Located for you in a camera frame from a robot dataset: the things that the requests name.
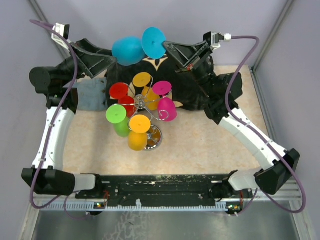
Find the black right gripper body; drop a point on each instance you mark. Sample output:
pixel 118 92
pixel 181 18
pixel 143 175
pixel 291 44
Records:
pixel 203 56

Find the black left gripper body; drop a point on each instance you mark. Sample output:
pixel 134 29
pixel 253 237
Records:
pixel 82 43

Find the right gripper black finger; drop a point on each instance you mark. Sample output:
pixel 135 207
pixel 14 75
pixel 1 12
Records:
pixel 174 47
pixel 182 58

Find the red plastic wine glass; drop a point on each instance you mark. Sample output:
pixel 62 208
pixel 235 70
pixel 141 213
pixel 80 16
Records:
pixel 119 92

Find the blue plastic wine glass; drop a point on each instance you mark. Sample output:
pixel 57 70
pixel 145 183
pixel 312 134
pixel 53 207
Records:
pixel 132 50

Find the magenta plastic wine glass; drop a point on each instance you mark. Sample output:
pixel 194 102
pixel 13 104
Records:
pixel 166 108

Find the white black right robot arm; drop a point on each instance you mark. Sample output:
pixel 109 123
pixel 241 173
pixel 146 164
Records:
pixel 276 163

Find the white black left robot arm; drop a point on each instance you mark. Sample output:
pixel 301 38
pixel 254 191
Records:
pixel 46 175

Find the back orange plastic wine glass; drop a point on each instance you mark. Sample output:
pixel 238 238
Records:
pixel 143 80

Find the orange plastic wine glass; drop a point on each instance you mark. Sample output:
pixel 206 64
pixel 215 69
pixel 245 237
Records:
pixel 138 137
pixel 143 80

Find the green plastic wine glass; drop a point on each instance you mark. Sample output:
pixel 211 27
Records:
pixel 117 115

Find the front orange plastic wine glass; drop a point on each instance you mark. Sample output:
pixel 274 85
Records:
pixel 138 137

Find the light blue denim cloth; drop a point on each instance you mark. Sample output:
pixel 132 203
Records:
pixel 91 94

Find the black floral plush pillow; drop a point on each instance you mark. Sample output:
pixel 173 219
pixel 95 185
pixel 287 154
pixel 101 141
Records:
pixel 185 90

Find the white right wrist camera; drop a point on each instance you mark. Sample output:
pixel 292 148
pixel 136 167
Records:
pixel 214 39

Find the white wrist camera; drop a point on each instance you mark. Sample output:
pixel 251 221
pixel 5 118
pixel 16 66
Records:
pixel 214 39
pixel 63 30

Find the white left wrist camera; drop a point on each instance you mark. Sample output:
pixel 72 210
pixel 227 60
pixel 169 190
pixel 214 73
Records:
pixel 63 30

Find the chrome wire wine glass rack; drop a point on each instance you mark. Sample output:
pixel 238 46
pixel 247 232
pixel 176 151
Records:
pixel 155 135

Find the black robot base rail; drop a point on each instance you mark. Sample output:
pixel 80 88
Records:
pixel 166 192

